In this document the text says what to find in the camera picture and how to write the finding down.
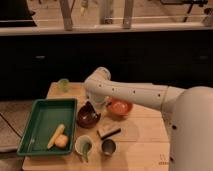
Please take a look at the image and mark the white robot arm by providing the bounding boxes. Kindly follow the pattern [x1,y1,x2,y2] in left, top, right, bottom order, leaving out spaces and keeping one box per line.
[84,67,213,171]

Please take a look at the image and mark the dark purple bowl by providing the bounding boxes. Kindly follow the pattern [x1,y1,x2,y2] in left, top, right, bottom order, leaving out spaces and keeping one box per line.
[77,101,101,129]

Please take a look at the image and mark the orange bowl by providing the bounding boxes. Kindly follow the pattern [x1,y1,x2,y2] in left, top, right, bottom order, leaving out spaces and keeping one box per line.
[106,98,133,116]

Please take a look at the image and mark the fork in green tray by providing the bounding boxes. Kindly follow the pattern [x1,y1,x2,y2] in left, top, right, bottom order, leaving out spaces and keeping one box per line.
[28,138,35,152]

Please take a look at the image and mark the wooden block with black edge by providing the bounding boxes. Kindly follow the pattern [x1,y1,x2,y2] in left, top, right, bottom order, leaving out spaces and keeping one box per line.
[97,125,121,140]

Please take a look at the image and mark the green plastic cup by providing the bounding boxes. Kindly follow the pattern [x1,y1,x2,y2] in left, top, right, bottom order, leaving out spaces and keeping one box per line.
[58,78,69,92]

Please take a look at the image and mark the white mug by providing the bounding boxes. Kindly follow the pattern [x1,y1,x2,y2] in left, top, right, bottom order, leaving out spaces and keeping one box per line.
[74,135,93,156]

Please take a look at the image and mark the green spoon in mug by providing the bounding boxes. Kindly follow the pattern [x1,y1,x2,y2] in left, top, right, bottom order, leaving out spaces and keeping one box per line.
[82,142,91,162]

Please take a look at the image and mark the metal cup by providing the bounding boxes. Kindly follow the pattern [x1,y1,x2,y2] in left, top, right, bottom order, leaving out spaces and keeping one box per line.
[101,139,116,156]

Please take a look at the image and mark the yellow banana toy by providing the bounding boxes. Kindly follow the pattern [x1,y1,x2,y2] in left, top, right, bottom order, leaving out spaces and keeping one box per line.
[47,124,65,149]

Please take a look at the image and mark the orange round fruit toy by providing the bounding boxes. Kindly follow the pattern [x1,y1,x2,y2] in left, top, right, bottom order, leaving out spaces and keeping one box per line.
[54,134,68,148]

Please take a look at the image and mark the green plastic tray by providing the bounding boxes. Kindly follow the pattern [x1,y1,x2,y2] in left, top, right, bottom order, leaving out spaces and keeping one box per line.
[17,98,77,156]

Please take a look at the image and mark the wooden board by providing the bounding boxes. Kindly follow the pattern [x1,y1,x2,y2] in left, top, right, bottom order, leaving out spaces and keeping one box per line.
[21,81,171,171]

